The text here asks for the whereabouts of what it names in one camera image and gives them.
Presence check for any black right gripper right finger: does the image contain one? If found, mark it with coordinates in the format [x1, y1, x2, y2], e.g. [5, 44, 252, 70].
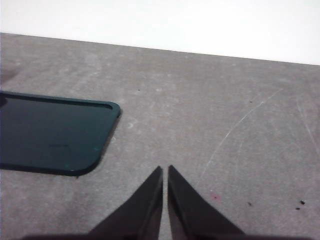
[167, 164, 248, 240]

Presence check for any dark green rectangular tray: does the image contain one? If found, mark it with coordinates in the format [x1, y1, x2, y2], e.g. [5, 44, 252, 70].
[0, 91, 122, 177]

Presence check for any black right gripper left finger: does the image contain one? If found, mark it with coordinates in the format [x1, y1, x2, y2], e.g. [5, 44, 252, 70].
[87, 166, 164, 240]

